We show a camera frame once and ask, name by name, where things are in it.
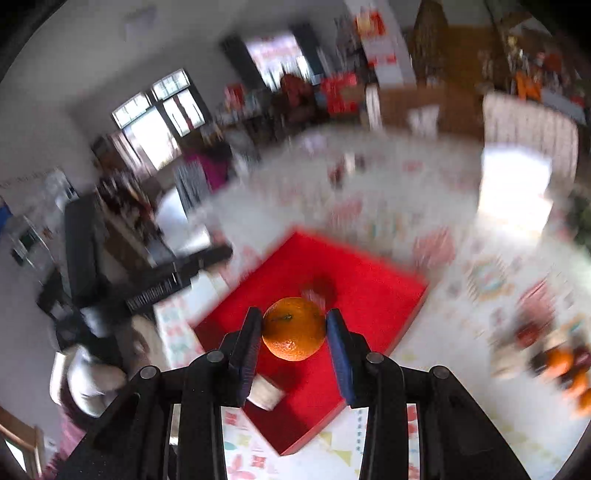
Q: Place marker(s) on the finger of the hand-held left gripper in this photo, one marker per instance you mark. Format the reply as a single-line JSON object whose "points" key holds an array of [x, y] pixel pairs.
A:
{"points": [[194, 261], [157, 291]]}

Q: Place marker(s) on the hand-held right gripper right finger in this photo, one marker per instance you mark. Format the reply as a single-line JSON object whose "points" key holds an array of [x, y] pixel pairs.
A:
{"points": [[339, 355]]}

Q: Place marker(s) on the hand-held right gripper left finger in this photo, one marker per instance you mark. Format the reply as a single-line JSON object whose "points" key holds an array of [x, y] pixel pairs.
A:
{"points": [[248, 350]]}

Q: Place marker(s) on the orange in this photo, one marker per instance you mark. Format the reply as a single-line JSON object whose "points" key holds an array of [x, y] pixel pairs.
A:
{"points": [[294, 328], [581, 392], [559, 361]]}

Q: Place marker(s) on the person's left hand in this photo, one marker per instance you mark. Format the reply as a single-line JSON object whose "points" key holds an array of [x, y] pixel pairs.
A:
{"points": [[90, 383]]}

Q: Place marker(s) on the small white cup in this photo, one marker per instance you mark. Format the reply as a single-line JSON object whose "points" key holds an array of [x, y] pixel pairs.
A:
{"points": [[265, 392]]}

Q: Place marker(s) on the dark red fruit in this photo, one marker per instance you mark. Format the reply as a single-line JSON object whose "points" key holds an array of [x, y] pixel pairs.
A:
{"points": [[323, 286], [531, 333]]}

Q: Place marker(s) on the window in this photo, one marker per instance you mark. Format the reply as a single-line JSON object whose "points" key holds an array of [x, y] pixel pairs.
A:
{"points": [[157, 104]]}

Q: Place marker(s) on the printed tablecloth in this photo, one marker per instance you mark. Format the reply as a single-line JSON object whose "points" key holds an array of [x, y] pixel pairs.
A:
{"points": [[461, 230]]}

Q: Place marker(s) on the glass door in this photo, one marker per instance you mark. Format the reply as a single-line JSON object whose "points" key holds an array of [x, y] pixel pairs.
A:
{"points": [[277, 57]]}

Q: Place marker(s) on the red gift box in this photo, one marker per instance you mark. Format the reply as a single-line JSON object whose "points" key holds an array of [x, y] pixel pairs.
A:
{"points": [[339, 92]]}

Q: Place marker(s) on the brown chair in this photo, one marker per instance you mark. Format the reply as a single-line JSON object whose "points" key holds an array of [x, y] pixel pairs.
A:
{"points": [[457, 106]]}

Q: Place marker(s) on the white padded chair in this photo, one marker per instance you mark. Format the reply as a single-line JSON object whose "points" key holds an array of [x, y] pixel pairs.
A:
{"points": [[531, 134]]}

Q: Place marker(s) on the wooden staircase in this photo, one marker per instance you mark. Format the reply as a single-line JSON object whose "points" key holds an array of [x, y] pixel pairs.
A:
{"points": [[431, 41]]}

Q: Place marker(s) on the red wall calendar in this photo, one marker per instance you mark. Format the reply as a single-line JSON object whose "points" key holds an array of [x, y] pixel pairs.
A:
{"points": [[377, 37]]}

